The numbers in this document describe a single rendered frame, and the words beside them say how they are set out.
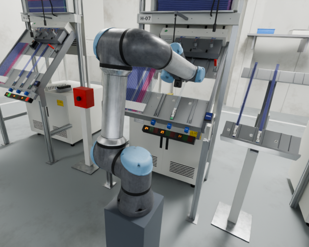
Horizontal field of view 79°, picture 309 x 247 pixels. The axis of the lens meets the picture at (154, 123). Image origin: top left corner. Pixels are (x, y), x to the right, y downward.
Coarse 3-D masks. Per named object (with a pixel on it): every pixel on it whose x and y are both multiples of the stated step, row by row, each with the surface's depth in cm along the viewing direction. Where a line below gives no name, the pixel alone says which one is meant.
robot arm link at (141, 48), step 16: (128, 32) 56; (144, 32) 56; (128, 48) 56; (144, 48) 56; (160, 48) 58; (144, 64) 59; (160, 64) 61; (176, 64) 69; (192, 64) 84; (192, 80) 90
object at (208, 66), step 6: (222, 48) 133; (222, 54) 131; (198, 60) 134; (204, 60) 132; (210, 60) 131; (204, 66) 130; (210, 66) 129; (216, 66) 127; (210, 72) 126; (210, 78) 125
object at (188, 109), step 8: (152, 96) 129; (160, 96) 127; (168, 96) 126; (176, 96) 124; (152, 104) 126; (160, 104) 124; (168, 104) 123; (184, 104) 120; (192, 104) 118; (200, 104) 117; (144, 112) 124; (152, 112) 123; (160, 112) 121; (168, 112) 120; (176, 112) 118; (184, 112) 117; (192, 112) 116; (200, 112) 114; (176, 120) 116; (184, 120) 114; (192, 120) 113; (200, 120) 112
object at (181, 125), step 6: (126, 114) 130; (132, 114) 126; (138, 114) 122; (144, 114) 121; (150, 120) 124; (156, 120) 120; (162, 120) 117; (168, 120) 115; (174, 126) 119; (180, 126) 116; (186, 126) 113; (192, 126) 110; (198, 126) 108
